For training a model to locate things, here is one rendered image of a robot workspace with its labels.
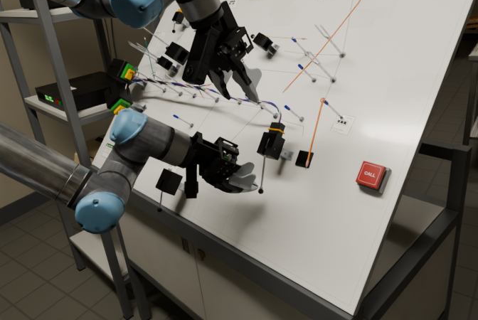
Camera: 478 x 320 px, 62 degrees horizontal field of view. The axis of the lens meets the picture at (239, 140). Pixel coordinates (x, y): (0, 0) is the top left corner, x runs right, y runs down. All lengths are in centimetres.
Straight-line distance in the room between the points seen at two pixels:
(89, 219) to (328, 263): 50
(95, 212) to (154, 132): 20
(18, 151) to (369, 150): 70
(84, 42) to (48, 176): 285
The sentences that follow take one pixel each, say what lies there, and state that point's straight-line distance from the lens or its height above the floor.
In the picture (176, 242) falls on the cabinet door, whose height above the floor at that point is 70.
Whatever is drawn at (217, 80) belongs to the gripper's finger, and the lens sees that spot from 89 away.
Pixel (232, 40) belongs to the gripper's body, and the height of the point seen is 140.
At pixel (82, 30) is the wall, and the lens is 354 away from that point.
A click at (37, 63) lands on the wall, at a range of 335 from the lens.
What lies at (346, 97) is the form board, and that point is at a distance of 103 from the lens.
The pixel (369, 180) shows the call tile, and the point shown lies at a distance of 89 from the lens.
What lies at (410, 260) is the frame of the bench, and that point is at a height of 80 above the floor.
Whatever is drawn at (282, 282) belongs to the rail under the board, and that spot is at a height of 86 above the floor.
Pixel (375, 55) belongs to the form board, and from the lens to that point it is 106.
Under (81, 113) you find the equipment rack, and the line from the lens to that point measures 175.
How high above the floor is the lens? 153
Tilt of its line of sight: 23 degrees down
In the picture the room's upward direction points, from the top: 6 degrees counter-clockwise
